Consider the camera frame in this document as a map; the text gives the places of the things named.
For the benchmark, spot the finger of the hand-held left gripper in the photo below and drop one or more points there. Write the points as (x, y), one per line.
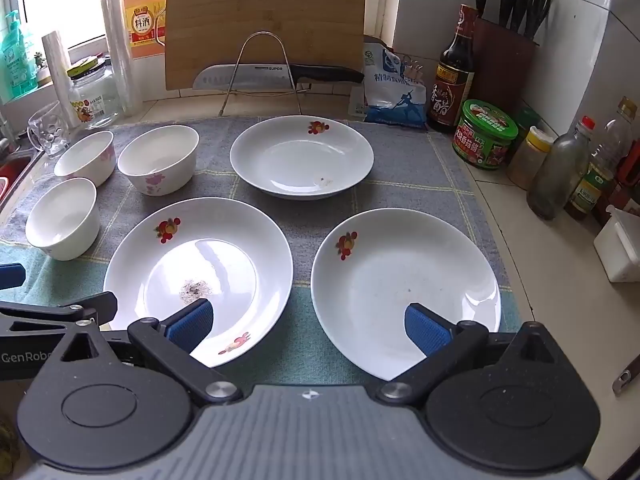
(10, 276)
(75, 307)

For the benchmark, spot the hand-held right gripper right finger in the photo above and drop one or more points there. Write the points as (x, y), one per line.
(425, 330)

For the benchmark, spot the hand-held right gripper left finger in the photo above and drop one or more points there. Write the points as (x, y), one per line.
(192, 325)

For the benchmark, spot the white plate with fruit print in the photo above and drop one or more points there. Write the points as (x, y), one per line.
(165, 265)
(290, 160)
(400, 270)

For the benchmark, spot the white bowl with pink flower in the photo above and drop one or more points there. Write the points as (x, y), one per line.
(62, 220)
(160, 170)
(87, 157)

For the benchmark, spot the steel sink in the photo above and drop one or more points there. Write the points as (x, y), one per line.
(22, 160)

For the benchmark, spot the clear glass mug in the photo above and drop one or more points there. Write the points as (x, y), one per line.
(47, 132)

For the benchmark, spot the grey checked dish mat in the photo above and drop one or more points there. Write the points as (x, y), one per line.
(415, 175)

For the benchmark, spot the yellow-lidded spice jar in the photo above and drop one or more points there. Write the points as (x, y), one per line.
(530, 160)

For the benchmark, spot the glass jar with green lid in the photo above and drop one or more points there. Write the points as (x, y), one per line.
(97, 95)

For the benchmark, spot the green-lidded sauce jar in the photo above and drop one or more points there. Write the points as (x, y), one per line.
(482, 135)

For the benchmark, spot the red-capped glass bottle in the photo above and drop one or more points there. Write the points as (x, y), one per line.
(557, 175)

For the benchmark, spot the small metal tool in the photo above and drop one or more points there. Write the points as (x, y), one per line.
(622, 381)

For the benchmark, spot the white plastic box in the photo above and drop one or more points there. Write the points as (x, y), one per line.
(617, 247)

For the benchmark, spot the short clear plastic wrap roll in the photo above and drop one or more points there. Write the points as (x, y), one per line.
(57, 70)

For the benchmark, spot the green dish soap bottle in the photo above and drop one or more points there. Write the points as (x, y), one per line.
(12, 60)

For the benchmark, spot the blue and white salt bag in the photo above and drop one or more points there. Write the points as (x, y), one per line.
(395, 95)

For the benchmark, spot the clear oil bottle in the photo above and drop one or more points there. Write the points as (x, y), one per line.
(600, 170)

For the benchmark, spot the dark vinegar bottle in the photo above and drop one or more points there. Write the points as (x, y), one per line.
(447, 90)

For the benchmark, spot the tall clear plastic wrap roll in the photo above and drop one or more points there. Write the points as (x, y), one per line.
(120, 50)

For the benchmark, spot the metal binder clip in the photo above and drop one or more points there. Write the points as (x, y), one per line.
(414, 67)

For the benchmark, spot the brown knife block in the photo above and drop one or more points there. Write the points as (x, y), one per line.
(505, 70)

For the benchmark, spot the yellow cooking wine bottle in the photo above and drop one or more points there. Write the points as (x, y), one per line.
(145, 15)

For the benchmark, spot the bamboo cutting board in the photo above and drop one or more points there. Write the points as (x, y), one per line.
(265, 10)

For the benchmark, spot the black kitchen scissors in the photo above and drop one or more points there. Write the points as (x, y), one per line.
(539, 7)

